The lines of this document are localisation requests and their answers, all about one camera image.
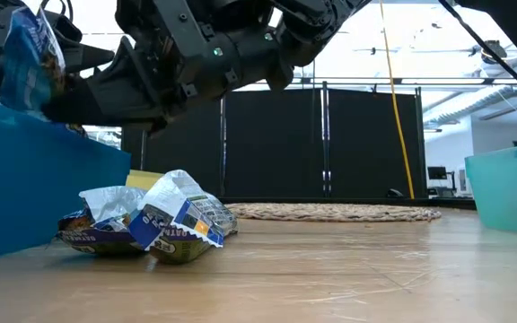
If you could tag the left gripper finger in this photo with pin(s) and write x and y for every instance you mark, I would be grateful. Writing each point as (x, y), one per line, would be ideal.
(88, 56)

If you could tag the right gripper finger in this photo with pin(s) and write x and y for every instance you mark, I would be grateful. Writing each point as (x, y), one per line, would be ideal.
(76, 105)

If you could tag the blue silver granola bar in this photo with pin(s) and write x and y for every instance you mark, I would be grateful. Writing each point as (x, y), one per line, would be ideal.
(29, 58)

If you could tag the blue oatmeal raisin bar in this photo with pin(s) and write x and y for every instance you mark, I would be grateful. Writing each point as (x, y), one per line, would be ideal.
(99, 240)
(182, 215)

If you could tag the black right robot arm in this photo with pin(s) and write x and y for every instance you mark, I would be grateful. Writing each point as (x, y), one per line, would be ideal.
(321, 27)

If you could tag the dark blue plastic bin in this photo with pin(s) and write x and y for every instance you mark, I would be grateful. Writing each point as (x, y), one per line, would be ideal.
(38, 188)

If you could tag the black curtain partition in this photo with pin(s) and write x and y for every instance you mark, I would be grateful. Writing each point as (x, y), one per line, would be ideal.
(276, 148)

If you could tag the round woven placemat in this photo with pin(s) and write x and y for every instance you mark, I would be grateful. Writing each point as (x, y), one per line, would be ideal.
(330, 213)

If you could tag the small black monitor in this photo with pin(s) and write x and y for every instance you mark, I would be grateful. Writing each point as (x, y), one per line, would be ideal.
(438, 172)

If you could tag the teal plastic bin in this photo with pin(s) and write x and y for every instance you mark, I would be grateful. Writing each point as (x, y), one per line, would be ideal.
(505, 193)

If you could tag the black aluminium table frame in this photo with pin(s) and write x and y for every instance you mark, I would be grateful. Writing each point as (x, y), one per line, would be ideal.
(456, 204)

